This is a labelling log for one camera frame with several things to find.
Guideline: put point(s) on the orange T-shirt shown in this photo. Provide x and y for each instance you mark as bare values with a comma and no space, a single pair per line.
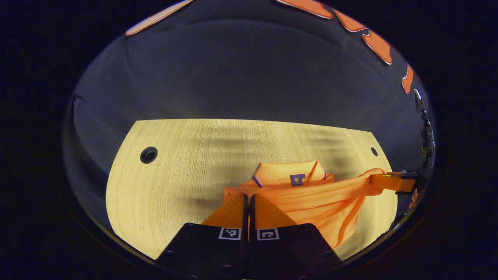
315,194

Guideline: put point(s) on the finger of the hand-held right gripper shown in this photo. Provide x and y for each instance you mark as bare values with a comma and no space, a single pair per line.
413,198
391,181

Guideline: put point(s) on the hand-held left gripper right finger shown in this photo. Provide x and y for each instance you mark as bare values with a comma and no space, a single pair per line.
291,249

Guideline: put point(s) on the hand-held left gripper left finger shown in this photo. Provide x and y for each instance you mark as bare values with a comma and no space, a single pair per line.
206,249

